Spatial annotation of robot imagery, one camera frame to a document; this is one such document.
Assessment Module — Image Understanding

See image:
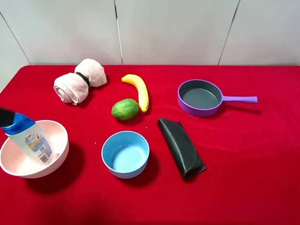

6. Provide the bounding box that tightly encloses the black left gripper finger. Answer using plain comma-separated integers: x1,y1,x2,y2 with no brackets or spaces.
0,108,15,128

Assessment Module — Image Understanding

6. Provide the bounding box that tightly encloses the white bottle blue cap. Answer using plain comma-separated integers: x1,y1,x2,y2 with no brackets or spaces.
2,113,56,165

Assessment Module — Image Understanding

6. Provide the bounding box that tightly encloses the pink bowl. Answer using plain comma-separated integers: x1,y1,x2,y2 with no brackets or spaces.
0,120,69,179

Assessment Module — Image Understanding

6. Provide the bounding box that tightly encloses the rolled pink towel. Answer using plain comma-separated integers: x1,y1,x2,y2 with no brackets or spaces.
53,59,107,105

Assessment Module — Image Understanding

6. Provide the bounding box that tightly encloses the green lime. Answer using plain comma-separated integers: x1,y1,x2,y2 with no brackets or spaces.
111,98,139,120

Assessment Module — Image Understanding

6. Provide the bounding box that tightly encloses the blue bowl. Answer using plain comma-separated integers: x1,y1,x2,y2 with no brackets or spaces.
101,131,150,179

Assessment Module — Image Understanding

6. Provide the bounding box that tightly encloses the yellow banana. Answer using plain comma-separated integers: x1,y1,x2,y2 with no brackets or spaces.
121,74,149,113

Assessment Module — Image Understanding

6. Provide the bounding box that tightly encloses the red tablecloth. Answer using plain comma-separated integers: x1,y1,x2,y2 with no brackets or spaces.
0,65,300,225

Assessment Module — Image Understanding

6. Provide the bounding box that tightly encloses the black glasses case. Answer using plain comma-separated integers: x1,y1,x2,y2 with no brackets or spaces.
157,118,206,180

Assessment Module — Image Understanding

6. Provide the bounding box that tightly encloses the purple toy frying pan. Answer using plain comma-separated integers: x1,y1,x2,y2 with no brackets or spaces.
178,79,258,117

